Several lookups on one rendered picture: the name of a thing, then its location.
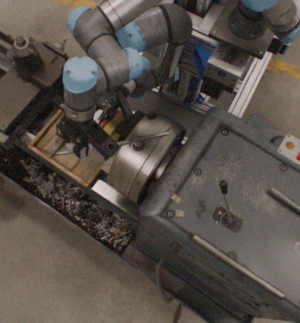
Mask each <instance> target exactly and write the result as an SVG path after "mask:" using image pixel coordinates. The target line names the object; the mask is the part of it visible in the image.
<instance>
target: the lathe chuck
mask: <svg viewBox="0 0 300 323"><path fill-rule="evenodd" d="M150 113H152V114H156V115H157V118H155V119H154V120H152V119H151V120H149V119H148V117H147V116H145V117H143V118H142V119H141V120H140V121H139V122H138V123H137V125H136V126H135V128H134V129H133V130H132V131H131V132H130V134H129V135H128V137H127V139H126V140H130V139H131V138H132V136H133V135H138V137H139V138H141V137H144V136H147V135H150V134H156V133H160V132H166V131H168V130H169V129H170V127H172V126H173V124H176V123H177V121H175V120H173V119H171V118H170V117H168V116H167V115H166V114H164V113H162V112H160V111H159V110H157V109H155V110H152V111H150ZM161 138H162V137H160V138H154V139H148V140H145V141H143V143H144V148H143V149H142V150H136V149H135V148H134V143H130V144H125V145H122V146H121V148H120V149H119V151H118V153H117V155H116V157H115V159H114V161H113V162H112V165H111V167H110V170H109V173H108V177H107V180H108V181H110V182H112V183H113V184H115V186H114V185H112V184H111V183H109V182H108V185H110V186H111V187H113V188H115V190H117V191H119V192H120V193H121V194H123V195H125V196H127V197H129V192H130V188H131V187H132V184H133V182H134V181H135V179H136V177H137V174H138V173H139V171H140V169H141V167H142V165H143V164H144V163H145V161H146V160H147V158H148V156H149V155H150V153H151V152H152V150H153V149H154V148H155V147H156V145H157V143H158V142H159V140H160V139H161Z"/></svg>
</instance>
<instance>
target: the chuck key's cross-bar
mask: <svg viewBox="0 0 300 323"><path fill-rule="evenodd" d="M169 134H170V133H169V131H166V132H160V133H156V134H150V135H147V136H144V137H141V138H139V141H145V140H148V139H154V138H160V137H163V136H166V135H169ZM116 143H117V144H118V145H125V144H130V143H133V142H132V140H131V139H130V140H126V141H120V142H116ZM69 153H73V152H72V151H70V150H64V151H55V152H54V154H55V156H56V155H65V154H69Z"/></svg>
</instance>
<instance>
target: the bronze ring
mask: <svg viewBox="0 0 300 323"><path fill-rule="evenodd" d="M98 124H99V125H100V127H101V128H103V129H104V130H105V131H106V132H107V133H108V134H109V135H110V137H111V138H112V139H113V140H114V141H115V142H120V141H123V140H124V137H122V136H121V135H120V134H119V133H117V132H115V128H116V126H117V124H118V123H116V122H115V121H114V120H110V119H107V118H103V119H102V120H101V121H99V123H98Z"/></svg>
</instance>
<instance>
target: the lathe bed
mask: <svg viewBox="0 0 300 323"><path fill-rule="evenodd" d="M11 48H12V47H10V46H8V45H6V43H4V42H3V41H1V40H0V79H1V78H2V77H4V75H5V74H6V73H7V72H8V71H9V70H10V69H11V68H12V67H13V65H12V62H11V61H9V59H8V57H7V55H6V53H7V51H8V50H9V49H11ZM59 94H60V93H59V92H58V94H57V95H56V96H55V97H54V99H55V100H54V99H53V100H52V101H51V102H49V103H48V107H45V108H44V110H43V111H42V112H41V113H39V115H38V117H37V118H36V119H35V120H34V121H33V122H32V123H31V124H30V125H29V126H28V128H27V130H28V131H29V132H28V131H25V132H24V133H23V134H24V135H23V134H22V136H21V138H19V139H17V140H16V141H15V142H14V144H16V145H17V146H18V147H19V148H21V149H23V150H24V151H26V152H27V153H29V154H31V155H32V156H34V158H36V159H37V160H38V161H41V162H42V163H44V164H45V165H46V166H48V167H49V168H51V169H52V170H53V171H55V172H57V173H58V174H59V175H61V176H63V177H64V178H65V179H66V180H68V181H70V182H72V183H73V184H74V185H76V186H77V187H79V188H80V189H81V190H83V191H84V192H85V193H87V194H89V195H90V196H91V197H94V198H95V199H96V200H97V201H98V202H100V203H102V204H104V205H105V206H106V207H108V208H109V209H110V210H111V211H113V212H115V213H117V214H118V215H119V216H121V217H122V218H124V219H126V221H128V222H129V223H131V224H132V225H134V226H136V227H138V218H139V208H140V206H141V204H142V203H143V202H144V201H145V200H146V198H145V199H144V200H143V201H142V202H140V203H139V204H137V203H135V202H133V201H131V200H130V199H129V198H128V197H127V196H125V195H123V194H121V193H120V192H119V191H117V190H115V188H113V187H110V185H108V180H107V177H108V176H106V175H105V174H104V173H101V174H100V175H99V176H98V178H97V179H96V181H95V182H94V183H93V185H91V187H90V188H89V189H87V188H86V187H85V186H83V185H82V184H80V183H78V182H76V181H75V180H74V179H72V177H70V176H68V175H66V174H65V173H63V172H62V171H60V170H58V169H57V168H56V167H55V166H53V165H52V164H51V163H49V162H47V161H45V160H44V159H43V158H41V156H38V155H37V154H36V153H34V152H33V151H31V150H29V149H28V148H27V145H28V144H30V142H31V141H32V140H33V139H34V138H35V137H36V135H37V134H38V133H39V132H40V131H41V130H42V129H43V128H44V127H45V125H46V123H48V121H49V120H51V119H52V118H53V117H54V115H55V114H56V113H57V111H58V110H59V105H60V104H62V103H63V102H64V92H63V94H61V95H62V96H61V95H59ZM46 112H48V114H46ZM42 114H43V117H42ZM37 119H38V120H39V121H38V120H37ZM47 119H48V120H47ZM36 120H37V121H36ZM39 122H40V123H39ZM30 128H31V129H32V130H31V129H30ZM33 136H34V137H33ZM105 187H107V188H105ZM107 189H108V190H107ZM103 190H104V191H103ZM147 196H148V195H147ZM147 196H146V197H147Z"/></svg>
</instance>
